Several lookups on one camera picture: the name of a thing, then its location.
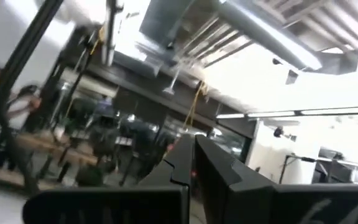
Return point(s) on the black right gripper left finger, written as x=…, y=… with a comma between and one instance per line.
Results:
x=179, y=174

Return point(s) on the black metal stand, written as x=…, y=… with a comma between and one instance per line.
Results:
x=308, y=159

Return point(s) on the black ceiling spotlight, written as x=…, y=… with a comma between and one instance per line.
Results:
x=278, y=132

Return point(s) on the grey ceiling pipe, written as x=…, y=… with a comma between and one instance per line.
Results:
x=259, y=34

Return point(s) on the black rig upright post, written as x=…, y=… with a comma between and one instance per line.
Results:
x=26, y=46

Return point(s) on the background wooden table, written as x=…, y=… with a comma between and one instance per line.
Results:
x=42, y=143

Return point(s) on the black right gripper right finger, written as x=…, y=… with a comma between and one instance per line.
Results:
x=222, y=186

